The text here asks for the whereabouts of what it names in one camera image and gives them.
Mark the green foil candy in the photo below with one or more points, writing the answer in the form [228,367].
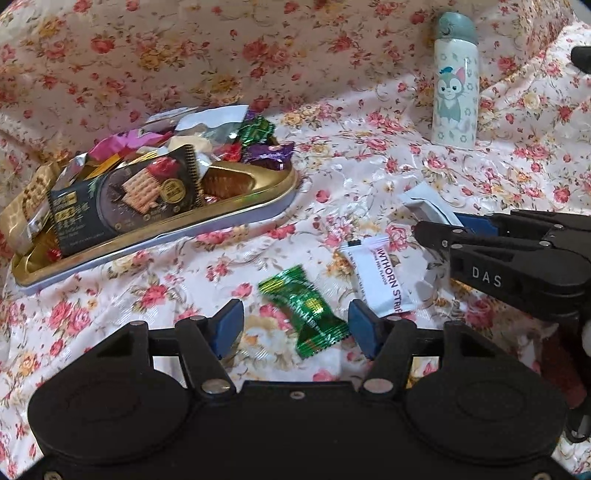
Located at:
[304,309]

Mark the white strip snack packet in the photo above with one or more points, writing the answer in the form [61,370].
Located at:
[378,277]

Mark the small white snack packet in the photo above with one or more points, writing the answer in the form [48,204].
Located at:
[429,203]

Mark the gold tin tray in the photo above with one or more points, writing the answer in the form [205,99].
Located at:
[258,184]

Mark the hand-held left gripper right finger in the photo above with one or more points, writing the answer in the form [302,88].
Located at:
[364,325]

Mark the black cracker packet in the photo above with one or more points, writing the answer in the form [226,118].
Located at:
[129,198]

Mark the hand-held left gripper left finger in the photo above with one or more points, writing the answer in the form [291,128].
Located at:
[228,325]

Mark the cream gold snack packet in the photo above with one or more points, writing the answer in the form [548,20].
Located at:
[27,203]

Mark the white cat print bottle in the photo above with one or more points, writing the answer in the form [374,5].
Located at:
[455,92]

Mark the black round object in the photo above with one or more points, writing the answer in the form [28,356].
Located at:
[582,57]

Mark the floral blanket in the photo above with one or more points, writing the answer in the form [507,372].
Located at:
[138,46]

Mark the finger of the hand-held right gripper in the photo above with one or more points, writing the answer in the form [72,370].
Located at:
[475,224]
[508,277]

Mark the pile of assorted candy wrappers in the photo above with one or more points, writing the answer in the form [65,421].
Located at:
[134,138]

